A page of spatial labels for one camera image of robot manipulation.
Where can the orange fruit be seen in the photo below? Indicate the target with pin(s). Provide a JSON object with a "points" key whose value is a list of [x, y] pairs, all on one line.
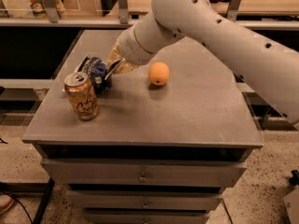
{"points": [[158, 73]]}

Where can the blue chip bag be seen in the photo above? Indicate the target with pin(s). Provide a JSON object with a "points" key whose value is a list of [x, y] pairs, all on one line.
{"points": [[96, 70]]}

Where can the drawer knob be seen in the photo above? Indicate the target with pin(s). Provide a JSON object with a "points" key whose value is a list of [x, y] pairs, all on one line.
{"points": [[142, 178], [145, 205]]}

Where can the grey drawer cabinet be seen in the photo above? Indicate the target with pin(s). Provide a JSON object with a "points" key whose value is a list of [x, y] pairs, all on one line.
{"points": [[191, 138]]}

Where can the top drawer knob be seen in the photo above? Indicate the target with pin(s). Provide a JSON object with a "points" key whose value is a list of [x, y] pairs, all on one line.
{"points": [[142, 178]]}

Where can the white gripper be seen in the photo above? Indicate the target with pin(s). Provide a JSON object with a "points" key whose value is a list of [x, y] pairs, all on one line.
{"points": [[127, 48]]}

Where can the middle drawer knob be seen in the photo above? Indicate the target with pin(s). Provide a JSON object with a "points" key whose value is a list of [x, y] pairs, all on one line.
{"points": [[145, 205]]}

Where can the grey device on floor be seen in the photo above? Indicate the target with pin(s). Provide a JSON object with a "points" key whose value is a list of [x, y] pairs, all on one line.
{"points": [[291, 200]]}

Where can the orange soda can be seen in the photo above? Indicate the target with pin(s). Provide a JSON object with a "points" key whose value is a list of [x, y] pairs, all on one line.
{"points": [[81, 95]]}

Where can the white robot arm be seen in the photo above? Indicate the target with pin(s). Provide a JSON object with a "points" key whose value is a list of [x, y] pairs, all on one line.
{"points": [[269, 68]]}

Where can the colourful box behind glass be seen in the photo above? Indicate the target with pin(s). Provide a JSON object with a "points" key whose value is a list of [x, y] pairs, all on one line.
{"points": [[22, 8]]}

